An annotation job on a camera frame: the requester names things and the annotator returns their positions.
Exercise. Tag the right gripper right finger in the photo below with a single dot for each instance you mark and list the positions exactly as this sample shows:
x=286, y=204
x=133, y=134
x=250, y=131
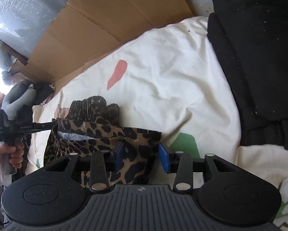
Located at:
x=183, y=165

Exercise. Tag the brown cardboard sheet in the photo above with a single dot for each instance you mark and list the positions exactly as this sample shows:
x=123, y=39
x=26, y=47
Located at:
x=85, y=31

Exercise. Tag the grey neck pillow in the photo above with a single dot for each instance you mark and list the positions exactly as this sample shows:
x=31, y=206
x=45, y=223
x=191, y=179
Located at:
x=21, y=94

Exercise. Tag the person's left hand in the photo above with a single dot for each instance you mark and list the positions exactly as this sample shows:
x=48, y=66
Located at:
x=15, y=154

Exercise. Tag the black clothes pile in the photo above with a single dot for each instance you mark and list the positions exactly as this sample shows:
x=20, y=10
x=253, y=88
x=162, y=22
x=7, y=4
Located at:
x=44, y=90

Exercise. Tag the leopard print skirt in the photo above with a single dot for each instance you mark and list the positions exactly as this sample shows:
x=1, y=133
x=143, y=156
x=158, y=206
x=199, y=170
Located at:
x=92, y=125

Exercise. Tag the folded black garment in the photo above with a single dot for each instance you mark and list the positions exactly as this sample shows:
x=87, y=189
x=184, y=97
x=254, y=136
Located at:
x=250, y=39

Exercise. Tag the cream bear print bedsheet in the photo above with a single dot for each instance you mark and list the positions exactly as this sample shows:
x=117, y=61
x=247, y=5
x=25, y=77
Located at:
x=169, y=80

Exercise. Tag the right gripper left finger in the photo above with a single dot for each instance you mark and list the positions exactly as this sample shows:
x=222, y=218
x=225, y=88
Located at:
x=100, y=163

